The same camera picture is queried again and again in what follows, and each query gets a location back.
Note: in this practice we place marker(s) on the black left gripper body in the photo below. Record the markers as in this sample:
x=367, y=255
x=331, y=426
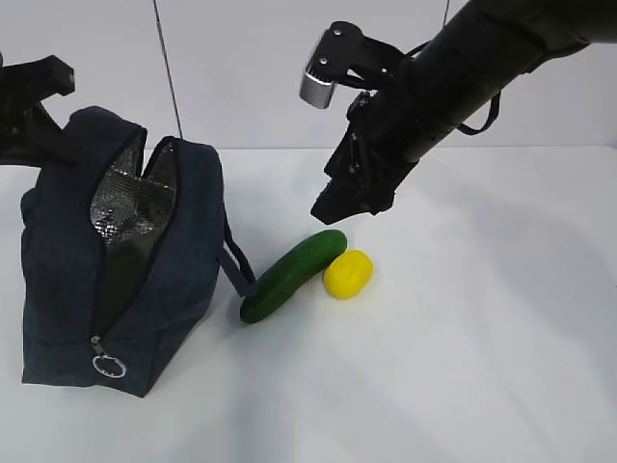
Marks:
x=15, y=149

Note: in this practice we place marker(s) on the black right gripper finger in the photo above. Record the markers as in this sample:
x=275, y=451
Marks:
x=378, y=194
x=345, y=194

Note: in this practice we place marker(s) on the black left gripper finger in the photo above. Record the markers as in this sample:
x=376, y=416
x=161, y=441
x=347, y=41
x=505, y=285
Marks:
x=29, y=83
x=48, y=142

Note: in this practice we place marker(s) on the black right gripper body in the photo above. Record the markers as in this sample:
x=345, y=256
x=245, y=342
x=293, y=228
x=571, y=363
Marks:
x=385, y=129

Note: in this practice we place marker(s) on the yellow lemon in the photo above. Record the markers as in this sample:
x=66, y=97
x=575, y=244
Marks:
x=348, y=274

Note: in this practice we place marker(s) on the green cucumber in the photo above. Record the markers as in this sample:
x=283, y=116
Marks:
x=283, y=279

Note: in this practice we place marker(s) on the dark blue lunch bag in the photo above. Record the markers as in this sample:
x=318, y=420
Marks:
x=120, y=255

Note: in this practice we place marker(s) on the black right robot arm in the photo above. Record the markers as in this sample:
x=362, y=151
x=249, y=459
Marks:
x=484, y=47

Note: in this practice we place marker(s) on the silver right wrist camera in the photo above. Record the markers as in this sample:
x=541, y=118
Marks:
x=345, y=56

